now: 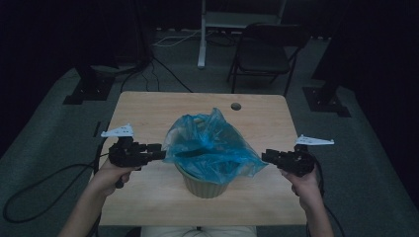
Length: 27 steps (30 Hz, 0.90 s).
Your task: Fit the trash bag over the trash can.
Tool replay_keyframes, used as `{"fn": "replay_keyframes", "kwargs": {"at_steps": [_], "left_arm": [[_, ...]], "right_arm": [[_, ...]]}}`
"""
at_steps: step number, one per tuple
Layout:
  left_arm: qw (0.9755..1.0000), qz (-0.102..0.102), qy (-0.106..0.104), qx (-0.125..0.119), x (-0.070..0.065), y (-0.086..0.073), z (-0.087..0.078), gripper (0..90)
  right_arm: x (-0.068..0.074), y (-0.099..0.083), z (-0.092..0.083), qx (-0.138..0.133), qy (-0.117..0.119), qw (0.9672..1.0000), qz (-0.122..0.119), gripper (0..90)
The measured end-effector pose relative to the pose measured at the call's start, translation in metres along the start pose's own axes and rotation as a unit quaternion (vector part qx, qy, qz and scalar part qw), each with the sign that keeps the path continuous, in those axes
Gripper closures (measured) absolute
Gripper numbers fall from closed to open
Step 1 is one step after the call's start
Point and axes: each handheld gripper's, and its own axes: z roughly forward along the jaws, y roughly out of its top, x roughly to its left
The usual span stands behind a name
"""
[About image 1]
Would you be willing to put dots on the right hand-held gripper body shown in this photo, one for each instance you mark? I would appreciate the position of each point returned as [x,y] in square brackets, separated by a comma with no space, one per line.
[298,159]

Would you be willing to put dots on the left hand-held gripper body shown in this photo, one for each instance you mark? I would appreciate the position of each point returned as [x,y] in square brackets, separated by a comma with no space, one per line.
[126,153]

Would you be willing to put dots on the blue plastic bag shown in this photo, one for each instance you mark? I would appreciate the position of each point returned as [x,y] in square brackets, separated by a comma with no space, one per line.
[210,148]

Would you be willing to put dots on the green plastic bucket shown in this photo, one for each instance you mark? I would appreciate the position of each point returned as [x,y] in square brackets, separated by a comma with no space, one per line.
[204,189]

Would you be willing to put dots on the person's right hand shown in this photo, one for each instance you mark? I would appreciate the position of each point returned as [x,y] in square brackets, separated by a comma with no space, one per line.
[306,189]

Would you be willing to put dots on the person's left hand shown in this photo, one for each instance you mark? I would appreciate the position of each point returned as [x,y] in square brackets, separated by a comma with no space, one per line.
[110,179]

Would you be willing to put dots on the person's light trousers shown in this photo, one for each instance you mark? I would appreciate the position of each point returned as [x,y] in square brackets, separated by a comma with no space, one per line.
[197,231]

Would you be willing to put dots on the black folding chair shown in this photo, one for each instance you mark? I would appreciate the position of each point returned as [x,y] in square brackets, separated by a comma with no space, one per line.
[263,59]

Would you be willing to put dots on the white metal stand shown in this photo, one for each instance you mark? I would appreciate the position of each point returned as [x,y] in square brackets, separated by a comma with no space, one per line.
[202,42]

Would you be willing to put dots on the black stand with base plate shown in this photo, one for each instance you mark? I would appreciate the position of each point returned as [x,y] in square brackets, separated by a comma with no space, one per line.
[326,102]
[89,89]

